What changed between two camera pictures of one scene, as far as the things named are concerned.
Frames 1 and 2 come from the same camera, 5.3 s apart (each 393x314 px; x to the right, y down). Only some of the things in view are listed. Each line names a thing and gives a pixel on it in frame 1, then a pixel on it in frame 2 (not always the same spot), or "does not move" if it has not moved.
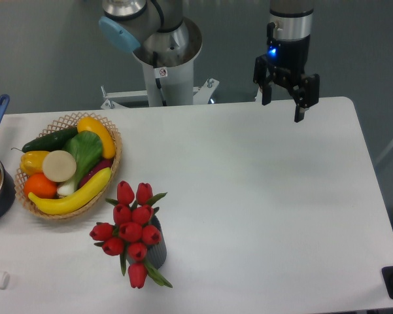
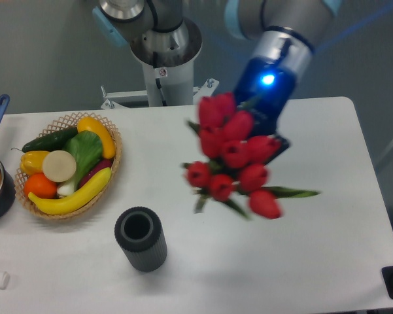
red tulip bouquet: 131,233 -> 233,167
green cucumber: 52,141 does not move
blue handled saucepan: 0,190 does not move
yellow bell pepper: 31,161 does not move
